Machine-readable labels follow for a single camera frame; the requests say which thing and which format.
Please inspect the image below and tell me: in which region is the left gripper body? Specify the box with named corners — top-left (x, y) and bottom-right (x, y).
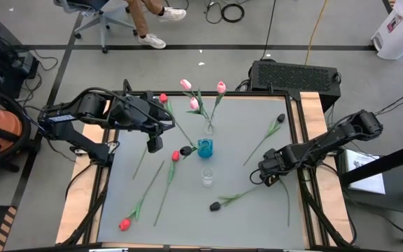
top-left (112, 92), bottom-right (164, 137)

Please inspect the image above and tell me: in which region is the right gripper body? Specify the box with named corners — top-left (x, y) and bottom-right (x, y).
top-left (262, 146), bottom-right (295, 178)

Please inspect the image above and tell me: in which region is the pink artificial tulip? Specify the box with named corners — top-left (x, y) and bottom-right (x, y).
top-left (179, 78), bottom-right (210, 127)
top-left (186, 97), bottom-right (210, 124)
top-left (208, 80), bottom-right (227, 124)

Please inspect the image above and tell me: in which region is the clear glass vase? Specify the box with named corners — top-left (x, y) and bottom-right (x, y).
top-left (203, 118), bottom-right (217, 137)
top-left (201, 167), bottom-right (215, 188)

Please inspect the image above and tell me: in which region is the blue glass vase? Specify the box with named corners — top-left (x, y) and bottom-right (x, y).
top-left (197, 138), bottom-right (214, 159)

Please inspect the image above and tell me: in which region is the wooden side board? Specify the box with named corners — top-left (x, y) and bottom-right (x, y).
top-left (298, 91), bottom-right (356, 246)
top-left (55, 101), bottom-right (118, 245)

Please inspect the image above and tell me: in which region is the black computer tower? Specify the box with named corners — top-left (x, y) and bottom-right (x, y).
top-left (249, 59), bottom-right (342, 113)

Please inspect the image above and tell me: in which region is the white paper booklet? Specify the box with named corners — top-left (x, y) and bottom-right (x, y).
top-left (344, 148), bottom-right (387, 195)

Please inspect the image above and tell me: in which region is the person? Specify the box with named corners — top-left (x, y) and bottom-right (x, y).
top-left (123, 0), bottom-right (188, 50)

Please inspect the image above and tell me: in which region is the grey office chair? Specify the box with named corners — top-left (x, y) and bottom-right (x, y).
top-left (52, 0), bottom-right (139, 54)

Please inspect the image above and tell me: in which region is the black metal stand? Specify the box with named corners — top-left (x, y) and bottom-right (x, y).
top-left (339, 139), bottom-right (403, 246)

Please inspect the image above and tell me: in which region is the silver aluminium extrusion bar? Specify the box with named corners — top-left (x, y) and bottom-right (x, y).
top-left (88, 247), bottom-right (129, 252)

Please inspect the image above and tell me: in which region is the orange shop vacuum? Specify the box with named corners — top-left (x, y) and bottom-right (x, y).
top-left (0, 87), bottom-right (41, 183)

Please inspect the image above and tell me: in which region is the white trash bin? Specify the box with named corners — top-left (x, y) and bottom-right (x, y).
top-left (371, 0), bottom-right (403, 60)

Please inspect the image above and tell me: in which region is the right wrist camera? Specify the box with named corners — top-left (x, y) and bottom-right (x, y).
top-left (262, 174), bottom-right (278, 188)

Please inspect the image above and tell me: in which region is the black table frame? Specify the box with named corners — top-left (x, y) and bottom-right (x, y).
top-left (57, 90), bottom-right (363, 252)

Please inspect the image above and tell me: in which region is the black coiled cable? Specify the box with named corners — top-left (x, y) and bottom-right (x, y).
top-left (220, 2), bottom-right (246, 24)

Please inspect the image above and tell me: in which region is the black hanging cable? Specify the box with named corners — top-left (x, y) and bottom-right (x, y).
top-left (260, 0), bottom-right (278, 61)

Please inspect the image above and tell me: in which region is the yellow hanging cable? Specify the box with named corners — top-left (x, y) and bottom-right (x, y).
top-left (304, 0), bottom-right (329, 66)

